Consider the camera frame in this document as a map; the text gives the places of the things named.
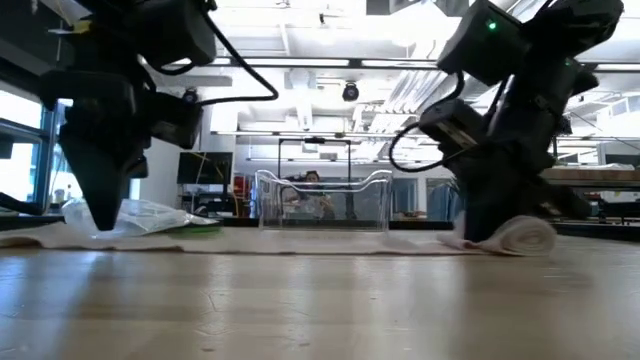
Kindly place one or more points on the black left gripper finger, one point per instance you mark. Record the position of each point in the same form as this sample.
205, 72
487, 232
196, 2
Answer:
100, 180

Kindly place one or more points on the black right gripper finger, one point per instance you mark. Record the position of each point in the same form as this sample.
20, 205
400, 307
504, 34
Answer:
562, 205
490, 205

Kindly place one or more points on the white elastic bandage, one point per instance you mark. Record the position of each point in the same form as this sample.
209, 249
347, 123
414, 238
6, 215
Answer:
525, 237

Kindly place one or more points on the clear plastic bag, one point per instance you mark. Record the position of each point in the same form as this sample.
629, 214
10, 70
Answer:
150, 215

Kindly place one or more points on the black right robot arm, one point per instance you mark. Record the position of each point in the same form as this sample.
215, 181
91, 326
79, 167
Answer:
480, 45

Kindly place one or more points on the blue-framed window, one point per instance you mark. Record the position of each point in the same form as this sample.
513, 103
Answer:
20, 170

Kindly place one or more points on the round black ceiling device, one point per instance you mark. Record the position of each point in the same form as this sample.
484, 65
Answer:
350, 92
190, 95

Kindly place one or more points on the black monitor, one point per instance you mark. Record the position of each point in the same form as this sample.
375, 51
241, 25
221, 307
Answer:
205, 167

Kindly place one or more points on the clear plastic container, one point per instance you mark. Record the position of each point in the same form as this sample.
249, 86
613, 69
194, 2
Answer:
270, 200

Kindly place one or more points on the person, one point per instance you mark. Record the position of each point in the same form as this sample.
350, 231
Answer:
312, 197

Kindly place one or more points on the grey metal-frame table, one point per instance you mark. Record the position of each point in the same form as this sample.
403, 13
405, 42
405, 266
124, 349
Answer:
600, 176

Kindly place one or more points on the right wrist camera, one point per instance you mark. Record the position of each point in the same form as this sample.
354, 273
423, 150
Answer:
450, 122

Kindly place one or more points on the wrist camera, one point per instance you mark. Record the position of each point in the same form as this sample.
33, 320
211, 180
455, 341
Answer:
175, 120
450, 122

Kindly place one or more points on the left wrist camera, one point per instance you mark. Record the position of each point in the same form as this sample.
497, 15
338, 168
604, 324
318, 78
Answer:
175, 120

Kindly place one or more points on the black gantry frame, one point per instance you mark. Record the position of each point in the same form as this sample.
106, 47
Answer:
280, 150

